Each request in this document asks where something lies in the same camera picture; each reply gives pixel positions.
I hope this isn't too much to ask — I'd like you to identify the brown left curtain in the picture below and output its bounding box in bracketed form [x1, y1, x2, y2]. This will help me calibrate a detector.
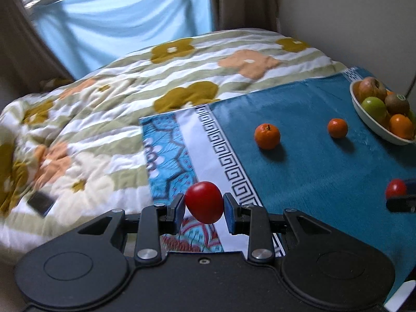
[1, 0, 73, 96]

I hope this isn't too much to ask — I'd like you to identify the green apple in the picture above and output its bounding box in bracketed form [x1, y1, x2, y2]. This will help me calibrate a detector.
[361, 96, 387, 122]

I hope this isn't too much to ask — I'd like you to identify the brown right curtain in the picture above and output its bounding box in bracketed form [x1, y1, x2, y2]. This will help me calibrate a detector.
[211, 0, 278, 32]

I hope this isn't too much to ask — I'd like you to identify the brown russet apple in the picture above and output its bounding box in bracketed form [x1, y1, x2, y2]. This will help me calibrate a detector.
[357, 77, 387, 103]

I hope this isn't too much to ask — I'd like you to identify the cream fruit bowl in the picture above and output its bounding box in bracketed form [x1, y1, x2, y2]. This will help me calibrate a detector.
[350, 80, 415, 146]

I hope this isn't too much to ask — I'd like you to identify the floral striped duvet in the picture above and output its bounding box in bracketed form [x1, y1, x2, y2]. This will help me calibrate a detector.
[1, 29, 345, 264]

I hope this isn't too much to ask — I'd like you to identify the small orange tangerine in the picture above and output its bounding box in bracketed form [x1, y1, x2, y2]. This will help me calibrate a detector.
[327, 118, 348, 139]

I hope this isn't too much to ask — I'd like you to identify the black phone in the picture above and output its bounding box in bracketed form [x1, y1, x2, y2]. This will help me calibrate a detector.
[27, 191, 55, 218]

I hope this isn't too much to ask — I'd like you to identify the light blue window sheet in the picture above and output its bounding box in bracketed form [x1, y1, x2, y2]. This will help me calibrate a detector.
[33, 0, 214, 80]

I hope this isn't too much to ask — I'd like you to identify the blue patterned cloth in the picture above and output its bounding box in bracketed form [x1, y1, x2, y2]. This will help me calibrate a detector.
[125, 69, 415, 311]

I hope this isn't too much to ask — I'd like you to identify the large orange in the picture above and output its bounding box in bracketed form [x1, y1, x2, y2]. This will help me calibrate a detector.
[388, 114, 414, 140]

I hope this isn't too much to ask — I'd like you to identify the black cable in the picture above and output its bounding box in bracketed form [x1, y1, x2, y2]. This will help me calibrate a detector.
[404, 74, 416, 98]

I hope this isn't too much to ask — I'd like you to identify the red tomato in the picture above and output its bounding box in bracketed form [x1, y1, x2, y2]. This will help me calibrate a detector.
[385, 179, 407, 199]
[185, 181, 224, 224]

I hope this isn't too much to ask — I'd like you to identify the kiwi with sticker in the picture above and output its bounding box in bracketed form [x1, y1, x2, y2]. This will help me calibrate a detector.
[384, 93, 410, 115]

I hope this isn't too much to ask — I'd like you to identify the brown curtain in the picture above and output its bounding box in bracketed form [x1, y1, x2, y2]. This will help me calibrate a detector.
[211, 0, 278, 32]
[1, 0, 73, 96]

